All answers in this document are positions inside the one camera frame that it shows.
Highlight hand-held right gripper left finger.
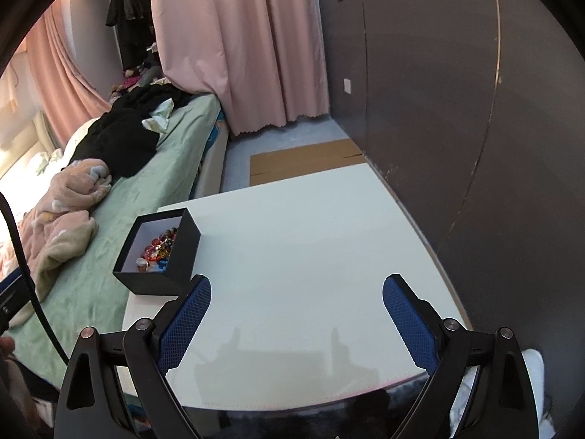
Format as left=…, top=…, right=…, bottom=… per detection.
left=54, top=274, right=213, bottom=439

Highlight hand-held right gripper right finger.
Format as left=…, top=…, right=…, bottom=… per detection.
left=381, top=274, right=540, bottom=439

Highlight black jewelry box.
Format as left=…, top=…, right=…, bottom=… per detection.
left=113, top=208, right=202, bottom=296

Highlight red bead bracelet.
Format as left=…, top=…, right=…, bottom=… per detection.
left=145, top=237, right=171, bottom=259

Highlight pink fluffy blanket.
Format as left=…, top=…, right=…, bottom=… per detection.
left=0, top=159, right=113, bottom=303

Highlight bed with green sheet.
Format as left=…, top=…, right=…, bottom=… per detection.
left=8, top=94, right=228, bottom=378

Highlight beige headboard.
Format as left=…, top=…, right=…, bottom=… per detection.
left=30, top=112, right=54, bottom=154

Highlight white pillow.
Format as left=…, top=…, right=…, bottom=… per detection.
left=59, top=121, right=94, bottom=158

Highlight black clothes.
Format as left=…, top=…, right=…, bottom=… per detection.
left=73, top=85, right=193, bottom=179

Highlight flat cardboard sheet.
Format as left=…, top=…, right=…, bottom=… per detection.
left=249, top=139, right=366, bottom=188

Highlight pale green cloth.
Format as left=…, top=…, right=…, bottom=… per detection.
left=141, top=98, right=177, bottom=133

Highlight pink curtain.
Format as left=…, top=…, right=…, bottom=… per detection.
left=148, top=0, right=332, bottom=136
left=25, top=9, right=113, bottom=147

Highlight pile of colourful clothes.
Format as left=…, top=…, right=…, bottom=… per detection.
left=110, top=61, right=162, bottom=101

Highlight hanging dark clothes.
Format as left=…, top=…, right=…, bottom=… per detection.
left=106, top=0, right=154, bottom=71

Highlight black cable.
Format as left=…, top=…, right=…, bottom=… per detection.
left=0, top=192, right=70, bottom=367

